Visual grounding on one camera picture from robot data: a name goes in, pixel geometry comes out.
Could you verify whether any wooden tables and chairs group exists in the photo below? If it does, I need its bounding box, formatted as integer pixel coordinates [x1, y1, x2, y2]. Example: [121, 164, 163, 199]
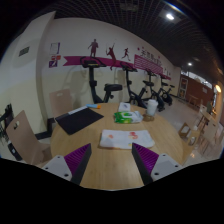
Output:
[178, 96, 224, 158]

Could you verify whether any black mouse pad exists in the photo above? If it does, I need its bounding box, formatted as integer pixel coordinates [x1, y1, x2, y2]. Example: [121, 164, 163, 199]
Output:
[54, 107, 105, 136]

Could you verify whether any small white box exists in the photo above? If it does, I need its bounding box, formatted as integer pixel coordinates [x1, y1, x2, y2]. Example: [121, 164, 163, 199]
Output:
[118, 102, 132, 113]

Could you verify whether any black metal rack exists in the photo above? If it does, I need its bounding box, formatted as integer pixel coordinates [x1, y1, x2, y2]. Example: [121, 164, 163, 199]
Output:
[0, 103, 14, 136]

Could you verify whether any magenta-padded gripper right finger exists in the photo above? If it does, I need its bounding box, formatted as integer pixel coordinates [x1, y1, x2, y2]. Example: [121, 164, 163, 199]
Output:
[131, 142, 184, 186]

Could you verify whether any white printed towel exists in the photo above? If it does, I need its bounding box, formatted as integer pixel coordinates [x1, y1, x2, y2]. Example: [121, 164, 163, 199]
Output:
[99, 129, 156, 150]

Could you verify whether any green wet wipes pack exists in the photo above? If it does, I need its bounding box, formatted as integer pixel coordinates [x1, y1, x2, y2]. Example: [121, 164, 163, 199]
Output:
[113, 110, 144, 125]

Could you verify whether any grey wall vent grille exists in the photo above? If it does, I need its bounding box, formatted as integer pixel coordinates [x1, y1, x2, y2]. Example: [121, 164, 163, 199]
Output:
[18, 46, 30, 57]

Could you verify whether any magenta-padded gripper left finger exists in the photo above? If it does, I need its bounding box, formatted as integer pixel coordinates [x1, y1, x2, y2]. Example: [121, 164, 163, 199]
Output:
[41, 143, 93, 186]

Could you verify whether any white purple-framed wall poster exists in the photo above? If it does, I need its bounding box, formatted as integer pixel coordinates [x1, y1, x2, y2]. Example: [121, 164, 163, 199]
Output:
[49, 42, 61, 55]

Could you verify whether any round wooden coaster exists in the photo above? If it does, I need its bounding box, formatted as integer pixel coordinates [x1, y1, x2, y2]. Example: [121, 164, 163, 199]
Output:
[143, 113, 156, 122]

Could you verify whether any blue and orange tube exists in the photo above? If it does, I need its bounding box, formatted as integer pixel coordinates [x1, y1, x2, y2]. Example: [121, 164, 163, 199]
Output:
[85, 103, 102, 110]

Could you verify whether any person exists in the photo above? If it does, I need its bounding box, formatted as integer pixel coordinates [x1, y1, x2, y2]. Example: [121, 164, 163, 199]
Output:
[206, 100, 214, 115]

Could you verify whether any black exercise bike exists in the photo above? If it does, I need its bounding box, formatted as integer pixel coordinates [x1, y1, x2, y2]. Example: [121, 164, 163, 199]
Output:
[79, 56, 123, 104]
[119, 61, 148, 109]
[143, 69, 166, 113]
[159, 74, 176, 107]

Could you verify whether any purple and orange wall poster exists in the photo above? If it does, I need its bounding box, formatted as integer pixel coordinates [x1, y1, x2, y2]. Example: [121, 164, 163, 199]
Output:
[48, 54, 62, 69]

